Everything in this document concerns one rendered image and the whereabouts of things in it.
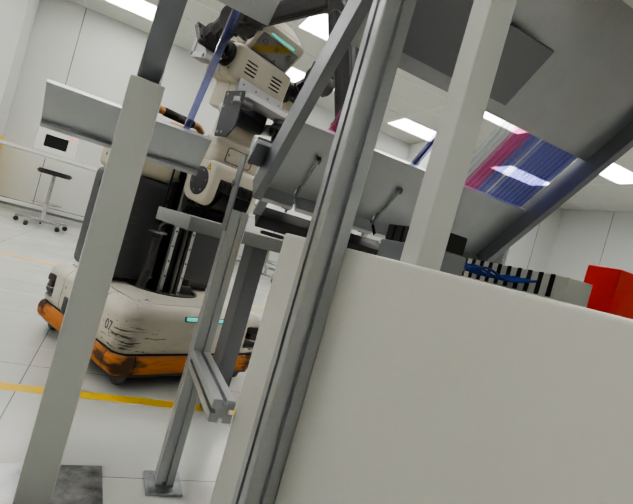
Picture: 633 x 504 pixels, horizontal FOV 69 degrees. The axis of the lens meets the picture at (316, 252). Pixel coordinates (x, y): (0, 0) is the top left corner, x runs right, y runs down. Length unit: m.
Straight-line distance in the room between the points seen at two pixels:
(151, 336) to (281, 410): 1.06
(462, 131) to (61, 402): 0.81
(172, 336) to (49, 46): 6.65
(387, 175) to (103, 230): 0.61
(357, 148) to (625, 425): 0.40
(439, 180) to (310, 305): 0.21
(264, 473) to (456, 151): 0.43
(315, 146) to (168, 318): 0.85
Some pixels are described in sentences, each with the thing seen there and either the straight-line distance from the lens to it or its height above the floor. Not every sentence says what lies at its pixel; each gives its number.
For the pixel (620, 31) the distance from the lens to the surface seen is 1.08.
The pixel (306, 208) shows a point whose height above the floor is 0.69.
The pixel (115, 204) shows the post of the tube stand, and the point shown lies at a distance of 0.90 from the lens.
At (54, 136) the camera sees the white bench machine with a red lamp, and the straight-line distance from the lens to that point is 6.35.
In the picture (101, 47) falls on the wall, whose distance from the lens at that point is 7.92.
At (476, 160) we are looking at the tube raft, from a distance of 1.14.
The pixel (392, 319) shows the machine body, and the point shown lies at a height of 0.56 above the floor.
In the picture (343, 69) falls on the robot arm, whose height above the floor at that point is 1.11.
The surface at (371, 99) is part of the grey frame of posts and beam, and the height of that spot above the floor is 0.80.
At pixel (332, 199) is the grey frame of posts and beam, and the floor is 0.67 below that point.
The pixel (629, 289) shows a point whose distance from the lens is 1.56.
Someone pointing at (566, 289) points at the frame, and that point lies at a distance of 0.72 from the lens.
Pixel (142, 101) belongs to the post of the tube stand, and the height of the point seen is 0.78.
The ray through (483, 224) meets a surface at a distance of 1.30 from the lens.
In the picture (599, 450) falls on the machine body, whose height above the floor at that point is 0.55.
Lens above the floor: 0.61
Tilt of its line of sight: 1 degrees down
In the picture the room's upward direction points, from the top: 16 degrees clockwise
